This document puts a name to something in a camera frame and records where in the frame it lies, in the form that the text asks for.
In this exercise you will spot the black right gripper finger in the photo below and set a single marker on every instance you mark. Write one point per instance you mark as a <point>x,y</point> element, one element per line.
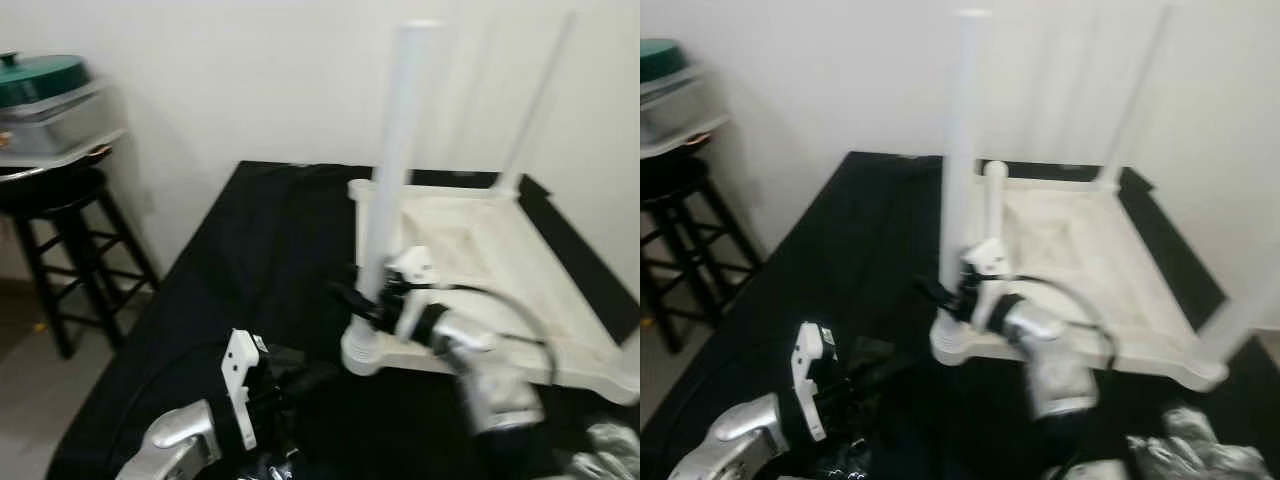
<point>350,299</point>
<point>933,293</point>

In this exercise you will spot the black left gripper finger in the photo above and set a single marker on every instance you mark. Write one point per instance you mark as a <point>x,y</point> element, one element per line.
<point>302,368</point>
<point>872,357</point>

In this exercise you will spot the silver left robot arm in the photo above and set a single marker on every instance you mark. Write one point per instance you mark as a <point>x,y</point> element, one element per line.
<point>175,445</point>
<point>740,440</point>

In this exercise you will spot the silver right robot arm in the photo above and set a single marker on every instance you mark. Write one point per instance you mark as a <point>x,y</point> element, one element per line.
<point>1055,370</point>
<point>490,380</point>

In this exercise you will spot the white plastic children table top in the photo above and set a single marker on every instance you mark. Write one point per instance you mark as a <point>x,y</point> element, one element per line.
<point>1080,270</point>
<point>500,290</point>

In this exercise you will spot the clear tape patch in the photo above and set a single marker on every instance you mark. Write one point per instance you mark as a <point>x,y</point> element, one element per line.
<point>270,467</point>
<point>1190,452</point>
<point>845,467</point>
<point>605,452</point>

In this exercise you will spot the black tablecloth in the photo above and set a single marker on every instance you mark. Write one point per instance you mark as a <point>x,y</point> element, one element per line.
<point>250,250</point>
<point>860,250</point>

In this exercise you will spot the black round stool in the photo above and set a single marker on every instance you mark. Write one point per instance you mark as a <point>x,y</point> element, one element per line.
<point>690,195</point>
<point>65,215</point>

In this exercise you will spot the clear container green lid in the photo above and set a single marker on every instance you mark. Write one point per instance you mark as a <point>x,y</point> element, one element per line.
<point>45,105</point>
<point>665,95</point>

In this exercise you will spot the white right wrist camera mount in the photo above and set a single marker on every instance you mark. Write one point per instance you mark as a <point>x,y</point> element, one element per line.
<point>412,270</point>
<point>987,268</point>

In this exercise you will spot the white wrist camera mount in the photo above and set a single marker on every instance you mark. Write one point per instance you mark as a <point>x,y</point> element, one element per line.
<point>810,375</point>
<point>412,270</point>
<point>240,385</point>
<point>987,268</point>

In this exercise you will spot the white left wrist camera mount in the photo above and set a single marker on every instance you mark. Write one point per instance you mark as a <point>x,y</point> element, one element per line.
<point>240,385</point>
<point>810,375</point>

